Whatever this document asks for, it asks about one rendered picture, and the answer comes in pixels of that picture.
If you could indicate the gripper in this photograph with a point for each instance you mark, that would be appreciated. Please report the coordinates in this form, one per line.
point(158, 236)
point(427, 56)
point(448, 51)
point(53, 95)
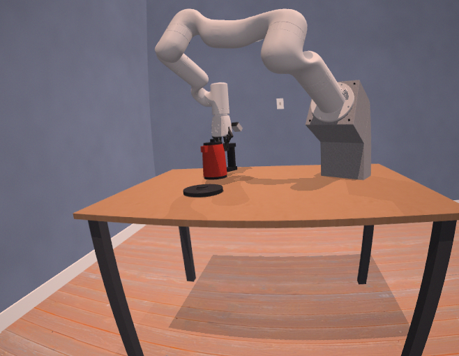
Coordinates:
point(221, 127)

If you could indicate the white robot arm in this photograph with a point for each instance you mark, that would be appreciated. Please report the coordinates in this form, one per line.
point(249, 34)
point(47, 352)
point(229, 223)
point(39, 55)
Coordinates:
point(284, 32)

